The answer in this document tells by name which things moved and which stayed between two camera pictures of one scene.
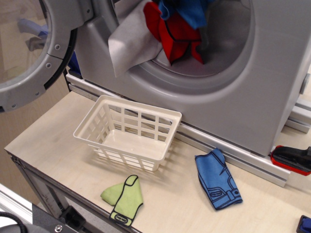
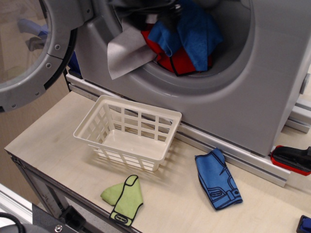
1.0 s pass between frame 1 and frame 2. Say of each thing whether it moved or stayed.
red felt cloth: moved
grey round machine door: stayed
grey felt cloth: moved
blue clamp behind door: stayed
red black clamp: stayed
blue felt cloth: moved
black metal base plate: stayed
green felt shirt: stayed
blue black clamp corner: stayed
